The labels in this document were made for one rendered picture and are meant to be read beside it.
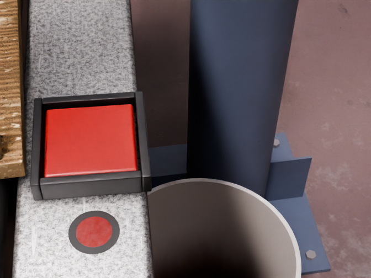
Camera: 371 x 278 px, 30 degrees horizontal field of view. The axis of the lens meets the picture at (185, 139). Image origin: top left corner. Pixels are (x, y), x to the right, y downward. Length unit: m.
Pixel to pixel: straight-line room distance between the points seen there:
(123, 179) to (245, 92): 0.73
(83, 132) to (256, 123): 0.77
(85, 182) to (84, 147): 0.03
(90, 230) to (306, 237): 1.12
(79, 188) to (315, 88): 1.42
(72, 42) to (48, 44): 0.02
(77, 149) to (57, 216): 0.05
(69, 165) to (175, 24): 1.54
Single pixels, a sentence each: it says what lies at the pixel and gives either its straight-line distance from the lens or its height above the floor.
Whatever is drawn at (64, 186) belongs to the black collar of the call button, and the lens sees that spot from 0.44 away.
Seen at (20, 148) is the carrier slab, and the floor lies 0.94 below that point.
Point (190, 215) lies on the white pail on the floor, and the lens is 1.21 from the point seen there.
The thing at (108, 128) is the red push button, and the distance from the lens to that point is 0.47.
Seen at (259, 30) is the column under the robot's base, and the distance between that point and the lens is 1.06.
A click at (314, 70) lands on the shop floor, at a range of 1.88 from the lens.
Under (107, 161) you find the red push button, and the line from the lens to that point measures 0.45.
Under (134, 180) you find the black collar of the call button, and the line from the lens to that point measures 0.44.
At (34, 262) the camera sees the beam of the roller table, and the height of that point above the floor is 0.92.
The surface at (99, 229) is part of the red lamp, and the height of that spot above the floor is 0.92.
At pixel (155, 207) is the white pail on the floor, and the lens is 1.16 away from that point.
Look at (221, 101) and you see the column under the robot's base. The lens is 1.17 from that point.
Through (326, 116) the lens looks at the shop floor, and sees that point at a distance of 1.77.
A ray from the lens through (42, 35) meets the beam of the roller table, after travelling 0.56.
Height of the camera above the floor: 1.28
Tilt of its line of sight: 50 degrees down
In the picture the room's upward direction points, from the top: 1 degrees clockwise
